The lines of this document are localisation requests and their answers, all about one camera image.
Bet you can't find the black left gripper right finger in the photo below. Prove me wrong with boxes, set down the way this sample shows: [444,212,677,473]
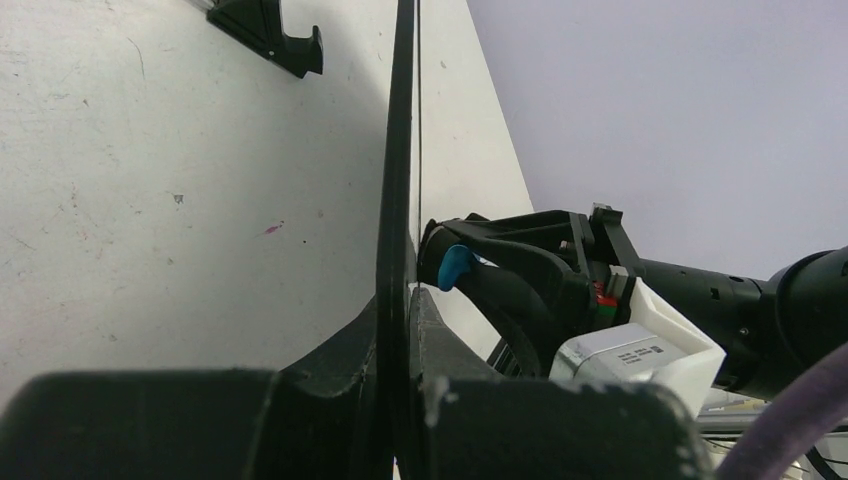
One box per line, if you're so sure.
[405,288,714,479]

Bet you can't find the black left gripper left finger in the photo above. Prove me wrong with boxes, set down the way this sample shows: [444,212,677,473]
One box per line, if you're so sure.
[1,303,391,479]

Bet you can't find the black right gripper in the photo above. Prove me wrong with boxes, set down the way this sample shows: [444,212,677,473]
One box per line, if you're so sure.
[427,203,645,377]

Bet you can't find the small black-framed whiteboard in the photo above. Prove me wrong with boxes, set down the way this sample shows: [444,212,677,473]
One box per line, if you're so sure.
[375,1,426,479]

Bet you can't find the blue whiteboard eraser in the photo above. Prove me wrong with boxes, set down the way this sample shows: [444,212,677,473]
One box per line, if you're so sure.
[417,220,479,292]

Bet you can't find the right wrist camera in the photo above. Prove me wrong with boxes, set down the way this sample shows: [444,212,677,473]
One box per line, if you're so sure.
[549,278,726,416]

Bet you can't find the wire whiteboard stand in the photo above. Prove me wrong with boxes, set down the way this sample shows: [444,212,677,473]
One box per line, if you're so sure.
[204,0,324,79]

